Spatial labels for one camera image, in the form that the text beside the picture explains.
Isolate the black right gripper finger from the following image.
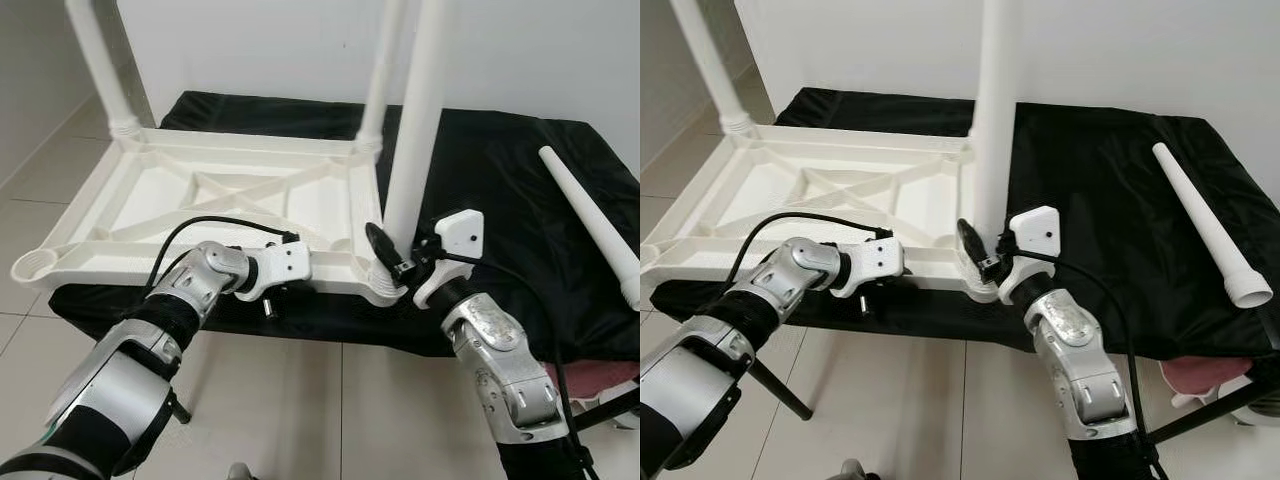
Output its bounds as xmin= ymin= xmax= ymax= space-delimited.
xmin=958 ymin=218 xmax=989 ymax=269
xmin=366 ymin=222 xmax=403 ymax=273

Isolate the white plastic table leg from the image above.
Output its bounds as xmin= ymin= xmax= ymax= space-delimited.
xmin=1152 ymin=142 xmax=1273 ymax=309
xmin=668 ymin=0 xmax=757 ymax=137
xmin=538 ymin=145 xmax=641 ymax=311
xmin=958 ymin=100 xmax=987 ymax=163
xmin=355 ymin=0 xmax=407 ymax=153
xmin=65 ymin=0 xmax=146 ymax=139
xmin=382 ymin=0 xmax=449 ymax=257
xmin=970 ymin=0 xmax=1024 ymax=241

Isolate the white plastic table top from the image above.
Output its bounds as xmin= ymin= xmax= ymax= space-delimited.
xmin=640 ymin=123 xmax=1001 ymax=303
xmin=10 ymin=125 xmax=411 ymax=307

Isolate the black table cloth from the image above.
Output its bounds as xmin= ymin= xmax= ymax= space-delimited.
xmin=650 ymin=86 xmax=1280 ymax=361
xmin=48 ymin=90 xmax=641 ymax=363

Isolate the pink slipper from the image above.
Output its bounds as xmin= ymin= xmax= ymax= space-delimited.
xmin=545 ymin=360 xmax=641 ymax=403
xmin=1160 ymin=355 xmax=1253 ymax=397

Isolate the white round object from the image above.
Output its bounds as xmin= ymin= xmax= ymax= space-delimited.
xmin=1238 ymin=385 xmax=1280 ymax=429

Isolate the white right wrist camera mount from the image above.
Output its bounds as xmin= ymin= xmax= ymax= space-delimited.
xmin=413 ymin=209 xmax=486 ymax=307
xmin=998 ymin=205 xmax=1061 ymax=303

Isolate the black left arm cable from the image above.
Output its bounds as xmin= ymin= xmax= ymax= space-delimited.
xmin=148 ymin=215 xmax=301 ymax=293
xmin=725 ymin=211 xmax=894 ymax=287

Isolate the black metal table frame bar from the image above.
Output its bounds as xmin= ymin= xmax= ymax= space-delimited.
xmin=570 ymin=385 xmax=641 ymax=433
xmin=1145 ymin=378 xmax=1280 ymax=446

